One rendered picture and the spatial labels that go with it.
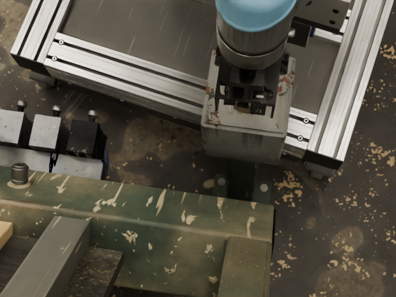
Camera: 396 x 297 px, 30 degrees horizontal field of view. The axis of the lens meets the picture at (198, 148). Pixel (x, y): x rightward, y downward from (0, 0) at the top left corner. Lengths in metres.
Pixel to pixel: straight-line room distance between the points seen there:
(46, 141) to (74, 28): 0.71
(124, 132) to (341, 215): 0.61
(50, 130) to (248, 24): 0.60
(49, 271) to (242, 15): 0.41
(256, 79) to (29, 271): 0.35
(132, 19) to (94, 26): 0.10
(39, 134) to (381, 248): 1.04
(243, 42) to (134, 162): 1.28
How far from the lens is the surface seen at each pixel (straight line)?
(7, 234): 1.05
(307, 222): 1.94
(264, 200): 1.93
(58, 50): 1.85
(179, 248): 1.02
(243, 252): 0.96
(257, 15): 0.66
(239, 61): 0.77
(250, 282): 0.90
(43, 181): 1.12
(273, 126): 1.01
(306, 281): 1.92
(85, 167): 1.22
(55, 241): 0.98
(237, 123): 1.01
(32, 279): 0.90
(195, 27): 1.85
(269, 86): 0.85
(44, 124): 1.22
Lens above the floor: 1.90
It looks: 75 degrees down
